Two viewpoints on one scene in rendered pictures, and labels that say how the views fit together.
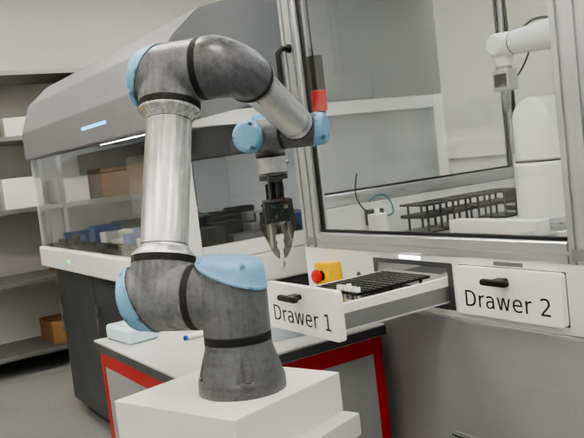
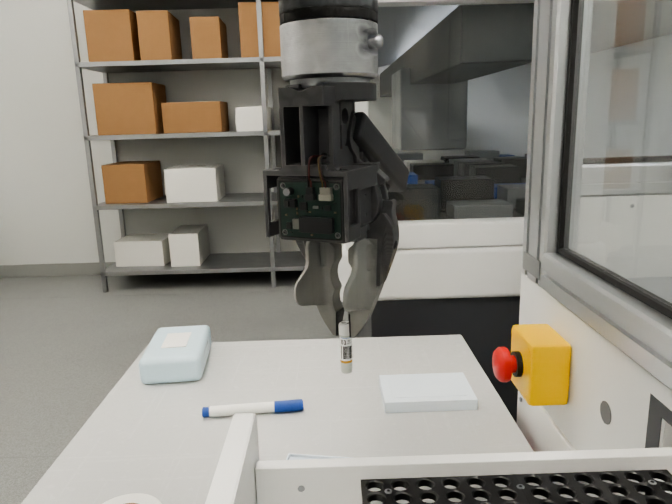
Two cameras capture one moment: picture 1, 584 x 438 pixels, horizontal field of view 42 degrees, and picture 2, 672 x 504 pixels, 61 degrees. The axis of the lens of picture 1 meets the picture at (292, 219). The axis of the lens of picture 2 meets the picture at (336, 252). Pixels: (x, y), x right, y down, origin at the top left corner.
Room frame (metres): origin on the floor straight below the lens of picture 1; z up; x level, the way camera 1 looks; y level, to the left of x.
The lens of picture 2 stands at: (1.49, -0.21, 1.15)
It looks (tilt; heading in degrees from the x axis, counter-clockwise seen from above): 13 degrees down; 32
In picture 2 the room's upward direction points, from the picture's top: 2 degrees counter-clockwise
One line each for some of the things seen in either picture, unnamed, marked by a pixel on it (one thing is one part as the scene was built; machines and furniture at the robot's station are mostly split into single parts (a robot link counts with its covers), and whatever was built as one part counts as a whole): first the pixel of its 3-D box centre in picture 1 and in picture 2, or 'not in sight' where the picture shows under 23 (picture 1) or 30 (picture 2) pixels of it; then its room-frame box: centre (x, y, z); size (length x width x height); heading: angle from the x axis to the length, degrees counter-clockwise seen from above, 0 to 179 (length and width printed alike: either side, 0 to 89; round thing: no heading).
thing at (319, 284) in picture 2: (273, 241); (314, 287); (1.88, 0.05, 1.01); 0.06 x 0.03 x 0.09; 6
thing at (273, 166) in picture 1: (273, 166); (333, 57); (1.89, 0.03, 1.20); 0.08 x 0.08 x 0.05
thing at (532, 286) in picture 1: (507, 294); not in sight; (1.59, -0.44, 0.87); 0.29 x 0.02 x 0.11; 32
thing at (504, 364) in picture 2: (317, 276); (507, 364); (2.11, -0.05, 0.88); 0.04 x 0.03 x 0.04; 32
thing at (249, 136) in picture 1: (260, 136); not in sight; (1.79, 0.05, 1.28); 0.11 x 0.11 x 0.08; 70
